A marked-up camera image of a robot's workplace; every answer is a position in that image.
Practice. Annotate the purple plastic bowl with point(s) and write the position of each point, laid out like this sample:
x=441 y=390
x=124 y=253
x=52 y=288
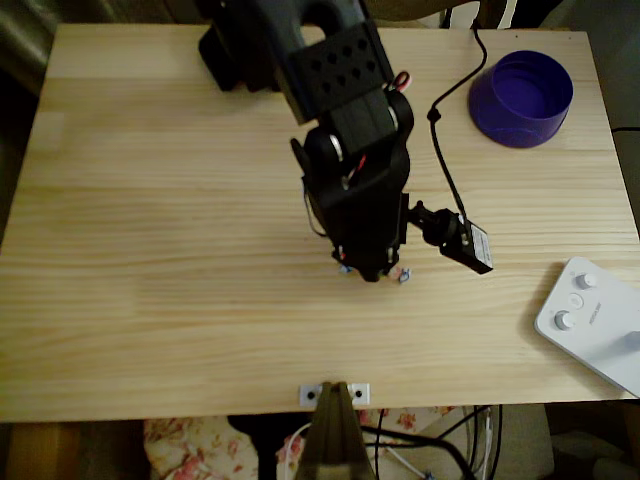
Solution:
x=500 y=125

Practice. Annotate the aluminium extrusion post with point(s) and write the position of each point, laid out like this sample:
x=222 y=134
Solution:
x=332 y=440

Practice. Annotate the pink candy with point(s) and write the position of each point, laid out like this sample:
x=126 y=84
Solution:
x=402 y=274

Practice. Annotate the dark olive curtain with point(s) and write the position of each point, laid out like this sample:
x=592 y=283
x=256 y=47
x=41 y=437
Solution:
x=25 y=30

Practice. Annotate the silver metal corner bracket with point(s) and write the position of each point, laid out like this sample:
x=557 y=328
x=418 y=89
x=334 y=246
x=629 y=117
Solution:
x=305 y=390

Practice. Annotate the brown wooden board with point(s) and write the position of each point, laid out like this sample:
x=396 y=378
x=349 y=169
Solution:
x=45 y=450

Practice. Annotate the grey fabric cushion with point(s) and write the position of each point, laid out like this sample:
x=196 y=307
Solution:
x=525 y=440

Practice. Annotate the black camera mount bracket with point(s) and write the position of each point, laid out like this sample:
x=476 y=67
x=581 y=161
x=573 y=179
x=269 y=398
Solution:
x=430 y=222

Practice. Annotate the black camera box white label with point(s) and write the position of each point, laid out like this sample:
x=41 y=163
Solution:
x=470 y=250

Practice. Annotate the floral patterned cloth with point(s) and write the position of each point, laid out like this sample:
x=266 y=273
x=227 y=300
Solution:
x=190 y=450

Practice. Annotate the white device with knobs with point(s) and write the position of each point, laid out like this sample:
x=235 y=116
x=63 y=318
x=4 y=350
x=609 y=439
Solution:
x=595 y=340

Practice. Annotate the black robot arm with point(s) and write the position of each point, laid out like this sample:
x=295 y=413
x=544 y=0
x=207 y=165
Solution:
x=320 y=60

